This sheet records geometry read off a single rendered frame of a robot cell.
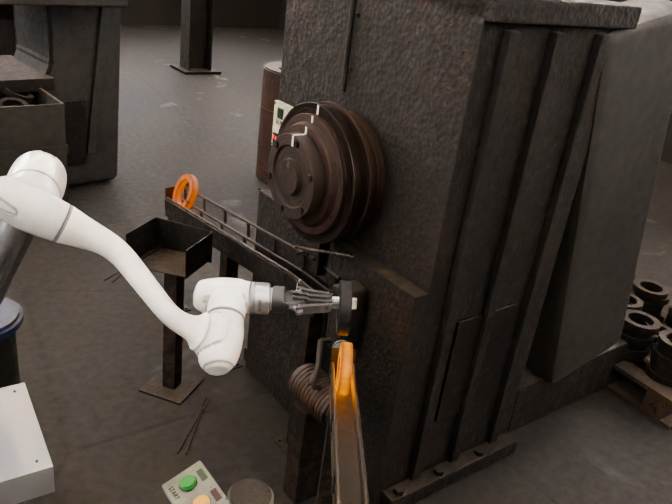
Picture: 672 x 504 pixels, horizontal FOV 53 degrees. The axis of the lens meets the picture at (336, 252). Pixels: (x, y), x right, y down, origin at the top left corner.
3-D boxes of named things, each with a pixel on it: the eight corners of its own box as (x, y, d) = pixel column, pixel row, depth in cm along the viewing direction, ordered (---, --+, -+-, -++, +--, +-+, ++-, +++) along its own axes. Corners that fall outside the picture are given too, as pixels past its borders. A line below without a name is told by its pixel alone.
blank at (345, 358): (345, 395, 206) (334, 394, 206) (350, 343, 209) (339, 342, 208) (349, 397, 191) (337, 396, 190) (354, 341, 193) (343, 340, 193)
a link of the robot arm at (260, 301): (248, 320, 187) (270, 321, 187) (249, 291, 183) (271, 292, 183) (251, 303, 195) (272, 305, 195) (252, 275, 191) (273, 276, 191)
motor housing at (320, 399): (304, 474, 256) (319, 356, 234) (338, 514, 241) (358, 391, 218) (274, 486, 249) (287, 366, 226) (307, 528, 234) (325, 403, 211)
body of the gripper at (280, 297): (271, 303, 195) (304, 304, 195) (269, 318, 187) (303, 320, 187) (272, 279, 191) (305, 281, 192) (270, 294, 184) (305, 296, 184)
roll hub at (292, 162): (275, 199, 240) (282, 122, 229) (320, 230, 221) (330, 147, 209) (262, 201, 237) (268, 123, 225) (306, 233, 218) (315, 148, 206)
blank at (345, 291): (351, 272, 196) (339, 271, 196) (353, 293, 181) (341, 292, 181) (346, 322, 201) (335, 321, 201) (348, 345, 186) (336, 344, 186)
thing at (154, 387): (154, 363, 308) (155, 216, 277) (206, 380, 301) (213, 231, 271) (127, 387, 290) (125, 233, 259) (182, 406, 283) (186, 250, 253)
